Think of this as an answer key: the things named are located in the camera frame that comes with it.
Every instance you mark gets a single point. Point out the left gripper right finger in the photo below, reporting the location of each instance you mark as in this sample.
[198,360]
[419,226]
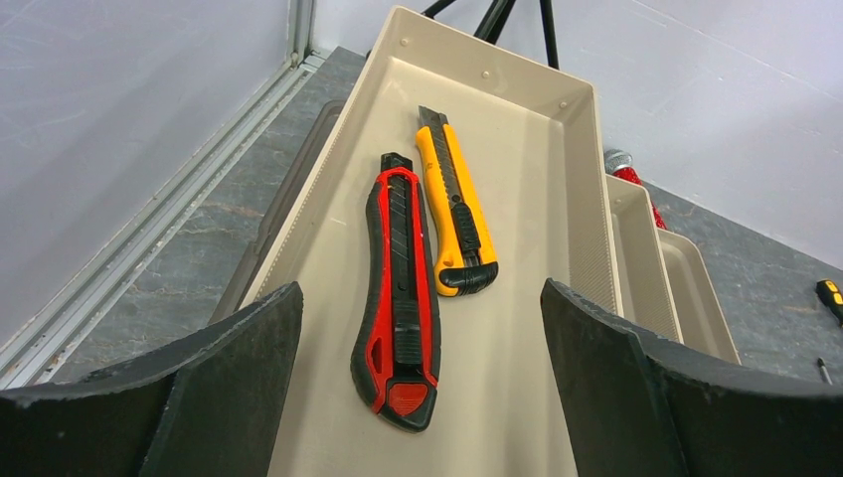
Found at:
[638,404]

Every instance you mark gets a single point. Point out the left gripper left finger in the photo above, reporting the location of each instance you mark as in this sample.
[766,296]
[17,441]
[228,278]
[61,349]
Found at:
[208,404]

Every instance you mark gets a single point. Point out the yellow black screwdriver large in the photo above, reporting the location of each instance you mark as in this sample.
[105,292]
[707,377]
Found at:
[823,371]

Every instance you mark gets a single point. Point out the red black utility knife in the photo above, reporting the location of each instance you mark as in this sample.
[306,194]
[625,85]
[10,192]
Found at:
[395,360]

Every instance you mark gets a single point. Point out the orange black utility knife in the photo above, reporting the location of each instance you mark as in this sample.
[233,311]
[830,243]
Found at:
[466,259]

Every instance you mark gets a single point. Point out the translucent brown plastic toolbox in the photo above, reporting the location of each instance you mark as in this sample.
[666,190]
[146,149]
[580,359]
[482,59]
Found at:
[530,137]

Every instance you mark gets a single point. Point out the red glitter flashlight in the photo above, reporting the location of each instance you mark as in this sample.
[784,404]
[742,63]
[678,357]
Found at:
[619,164]

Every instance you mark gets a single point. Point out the aluminium frame rail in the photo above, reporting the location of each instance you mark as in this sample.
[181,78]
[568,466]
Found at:
[43,347]

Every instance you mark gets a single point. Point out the black camera tripod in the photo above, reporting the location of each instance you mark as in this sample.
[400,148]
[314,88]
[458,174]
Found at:
[496,17]

